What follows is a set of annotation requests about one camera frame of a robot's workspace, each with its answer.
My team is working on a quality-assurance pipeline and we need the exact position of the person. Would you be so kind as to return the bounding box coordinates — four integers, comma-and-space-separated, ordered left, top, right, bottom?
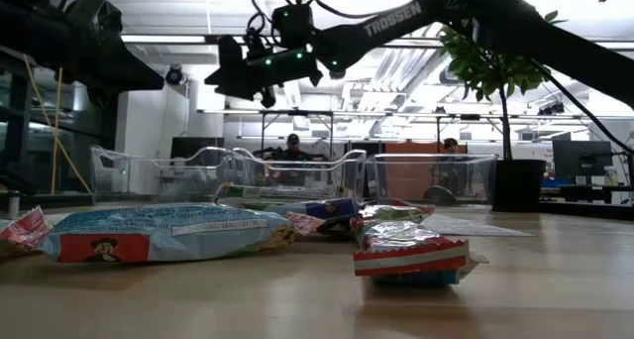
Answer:
269, 133, 319, 186
429, 137, 471, 204

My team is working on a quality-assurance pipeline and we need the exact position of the red white snack packet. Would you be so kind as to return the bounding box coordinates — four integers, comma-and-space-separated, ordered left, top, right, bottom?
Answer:
353, 221, 490, 286

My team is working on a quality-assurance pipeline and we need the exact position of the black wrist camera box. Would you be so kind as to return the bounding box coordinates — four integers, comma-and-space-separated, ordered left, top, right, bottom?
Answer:
270, 4, 316, 51

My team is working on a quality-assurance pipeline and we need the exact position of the orange partition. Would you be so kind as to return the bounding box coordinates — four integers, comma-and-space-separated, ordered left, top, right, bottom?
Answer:
384, 141, 468, 201

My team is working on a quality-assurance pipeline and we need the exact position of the black camera cable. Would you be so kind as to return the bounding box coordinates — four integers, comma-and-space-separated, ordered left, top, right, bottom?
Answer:
249, 0, 318, 51

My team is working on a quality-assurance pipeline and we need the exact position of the grey cylinder post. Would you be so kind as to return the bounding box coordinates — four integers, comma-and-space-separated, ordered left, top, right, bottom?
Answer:
6, 189, 22, 219

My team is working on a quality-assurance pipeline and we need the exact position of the green leafy plant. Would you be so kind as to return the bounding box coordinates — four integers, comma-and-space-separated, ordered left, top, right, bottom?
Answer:
438, 9, 569, 162

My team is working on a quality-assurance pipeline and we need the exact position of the black plant pot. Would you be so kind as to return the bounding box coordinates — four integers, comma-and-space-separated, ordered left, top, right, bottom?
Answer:
491, 159, 548, 213

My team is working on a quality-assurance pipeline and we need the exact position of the background workbench frame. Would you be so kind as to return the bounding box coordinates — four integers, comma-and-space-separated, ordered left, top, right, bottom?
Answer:
196, 108, 634, 155

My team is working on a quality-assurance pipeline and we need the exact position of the black monitor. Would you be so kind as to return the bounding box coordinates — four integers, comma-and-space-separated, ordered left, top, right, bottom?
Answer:
553, 140, 614, 177
170, 136, 225, 162

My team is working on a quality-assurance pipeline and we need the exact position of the clear plastic bin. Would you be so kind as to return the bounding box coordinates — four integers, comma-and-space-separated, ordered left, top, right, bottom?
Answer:
89, 145, 237, 204
369, 153, 498, 207
232, 148, 368, 205

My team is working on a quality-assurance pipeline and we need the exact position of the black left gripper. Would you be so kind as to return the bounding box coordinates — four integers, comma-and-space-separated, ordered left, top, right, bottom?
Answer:
58, 0, 165, 107

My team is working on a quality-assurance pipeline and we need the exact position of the light blue granola bar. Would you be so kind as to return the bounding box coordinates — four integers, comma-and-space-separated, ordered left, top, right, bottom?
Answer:
42, 203, 299, 265

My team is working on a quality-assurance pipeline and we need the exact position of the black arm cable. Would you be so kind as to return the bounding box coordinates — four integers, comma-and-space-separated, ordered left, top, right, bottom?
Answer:
532, 60, 634, 156

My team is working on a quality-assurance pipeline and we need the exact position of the yellow cord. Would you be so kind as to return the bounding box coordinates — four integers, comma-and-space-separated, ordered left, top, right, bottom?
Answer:
23, 55, 94, 195
50, 66, 63, 196

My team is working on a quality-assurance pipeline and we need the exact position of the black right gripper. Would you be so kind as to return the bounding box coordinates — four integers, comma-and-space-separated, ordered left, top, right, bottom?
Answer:
204, 34, 324, 108

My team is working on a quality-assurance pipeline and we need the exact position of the grey woven mat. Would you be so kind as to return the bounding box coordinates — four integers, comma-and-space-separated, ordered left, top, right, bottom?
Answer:
44, 202, 535, 239

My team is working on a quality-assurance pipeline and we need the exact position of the background desk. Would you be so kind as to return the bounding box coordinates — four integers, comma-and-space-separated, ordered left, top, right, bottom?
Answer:
540, 177, 634, 204

